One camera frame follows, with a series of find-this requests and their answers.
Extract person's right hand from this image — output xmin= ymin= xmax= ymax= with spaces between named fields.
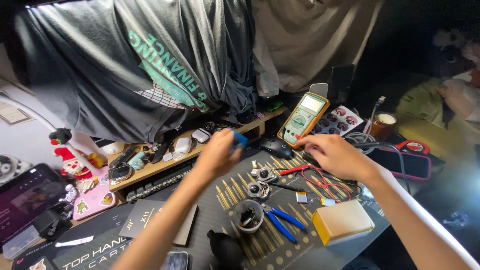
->
xmin=296 ymin=133 xmax=376 ymax=183

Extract person's left hand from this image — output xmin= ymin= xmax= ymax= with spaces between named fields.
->
xmin=193 ymin=128 xmax=243 ymax=181

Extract small blue plastic tool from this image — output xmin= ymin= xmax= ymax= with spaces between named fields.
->
xmin=229 ymin=130 xmax=249 ymax=151

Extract black computer mouse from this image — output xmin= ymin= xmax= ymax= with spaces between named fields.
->
xmin=259 ymin=137 xmax=294 ymax=160

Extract red multimeter probe lead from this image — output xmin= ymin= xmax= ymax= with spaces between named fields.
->
xmin=279 ymin=164 xmax=352 ymax=202

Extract black multimeter probe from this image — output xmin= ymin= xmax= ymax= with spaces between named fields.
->
xmin=269 ymin=182 xmax=307 ymax=193

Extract clear cup of small parts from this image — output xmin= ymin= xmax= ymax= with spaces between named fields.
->
xmin=233 ymin=199 xmax=265 ymax=234

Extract wooden desk shelf with gadgets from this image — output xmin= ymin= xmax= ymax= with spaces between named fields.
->
xmin=107 ymin=106 xmax=289 ymax=193

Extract black keyboard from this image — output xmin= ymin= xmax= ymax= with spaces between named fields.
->
xmin=126 ymin=164 xmax=196 ymax=204

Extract black bullet-print desk mat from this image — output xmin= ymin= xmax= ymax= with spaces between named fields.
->
xmin=11 ymin=148 xmax=391 ymax=270

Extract orange digital multimeter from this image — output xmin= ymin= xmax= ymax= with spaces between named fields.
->
xmin=277 ymin=92 xmax=331 ymax=149

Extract black rubber air blower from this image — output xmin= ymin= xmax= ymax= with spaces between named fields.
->
xmin=206 ymin=229 xmax=245 ymax=270

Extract grey phone stand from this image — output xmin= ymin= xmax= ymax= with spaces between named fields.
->
xmin=309 ymin=82 xmax=329 ymax=99

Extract white round-sticker sheet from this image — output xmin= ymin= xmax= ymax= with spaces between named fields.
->
xmin=311 ymin=105 xmax=365 ymax=137

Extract black flat product box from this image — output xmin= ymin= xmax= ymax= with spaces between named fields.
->
xmin=118 ymin=199 xmax=199 ymax=247

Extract phone with dark screen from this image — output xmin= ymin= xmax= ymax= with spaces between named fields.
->
xmin=160 ymin=251 xmax=190 ymax=270

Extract black upright phone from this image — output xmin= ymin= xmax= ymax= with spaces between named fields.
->
xmin=329 ymin=64 xmax=355 ymax=103

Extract beige hanging cloth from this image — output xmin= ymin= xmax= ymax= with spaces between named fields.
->
xmin=250 ymin=0 xmax=384 ymax=97

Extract yellow duck toy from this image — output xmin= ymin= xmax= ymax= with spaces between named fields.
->
xmin=88 ymin=152 xmax=105 ymax=169

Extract yellow and white box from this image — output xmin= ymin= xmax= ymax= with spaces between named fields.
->
xmin=311 ymin=199 xmax=376 ymax=247

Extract grey printed hanging t-shirt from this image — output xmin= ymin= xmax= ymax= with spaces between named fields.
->
xmin=10 ymin=0 xmax=260 ymax=144

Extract pink stickered case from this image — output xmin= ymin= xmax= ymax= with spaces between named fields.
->
xmin=72 ymin=166 xmax=117 ymax=221

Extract amber glass candle jar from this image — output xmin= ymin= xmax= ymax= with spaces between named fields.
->
xmin=369 ymin=112 xmax=398 ymax=142

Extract santa claus figurine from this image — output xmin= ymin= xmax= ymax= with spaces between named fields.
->
xmin=53 ymin=146 xmax=94 ymax=180

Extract small silver skeleton figure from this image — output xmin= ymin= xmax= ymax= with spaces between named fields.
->
xmin=61 ymin=184 xmax=78 ymax=203

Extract black fuzzy ball toy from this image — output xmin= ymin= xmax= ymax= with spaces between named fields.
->
xmin=48 ymin=127 xmax=73 ymax=146

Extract phone in red case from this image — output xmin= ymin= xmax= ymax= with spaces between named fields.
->
xmin=369 ymin=146 xmax=433 ymax=182

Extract white paper strip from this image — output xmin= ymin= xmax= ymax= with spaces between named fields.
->
xmin=55 ymin=235 xmax=95 ymax=248

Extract red and black tape measure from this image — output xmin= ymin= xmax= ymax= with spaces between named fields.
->
xmin=395 ymin=139 xmax=431 ymax=156

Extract black power adapter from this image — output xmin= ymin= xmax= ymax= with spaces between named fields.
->
xmin=32 ymin=209 xmax=73 ymax=241

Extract black tablet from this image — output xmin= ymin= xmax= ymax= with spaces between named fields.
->
xmin=0 ymin=163 xmax=69 ymax=249

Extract black and white plush toy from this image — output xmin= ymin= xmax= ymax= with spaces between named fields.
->
xmin=0 ymin=154 xmax=33 ymax=185

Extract printed paper sheet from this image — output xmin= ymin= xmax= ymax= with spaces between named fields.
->
xmin=0 ymin=89 xmax=35 ymax=127

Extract heap of bedding and plush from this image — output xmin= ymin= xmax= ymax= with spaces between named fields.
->
xmin=395 ymin=25 xmax=480 ymax=130

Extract clear plastic box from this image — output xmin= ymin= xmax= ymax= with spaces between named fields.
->
xmin=1 ymin=224 xmax=41 ymax=260

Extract blue-handled pliers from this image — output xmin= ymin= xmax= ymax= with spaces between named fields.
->
xmin=262 ymin=204 xmax=307 ymax=244

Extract coiled white cable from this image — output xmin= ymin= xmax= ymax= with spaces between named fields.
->
xmin=343 ymin=131 xmax=376 ymax=155

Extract white usb cable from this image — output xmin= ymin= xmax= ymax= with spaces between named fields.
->
xmin=364 ymin=96 xmax=386 ymax=144

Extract black cable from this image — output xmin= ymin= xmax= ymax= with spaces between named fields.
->
xmin=352 ymin=141 xmax=412 ymax=194

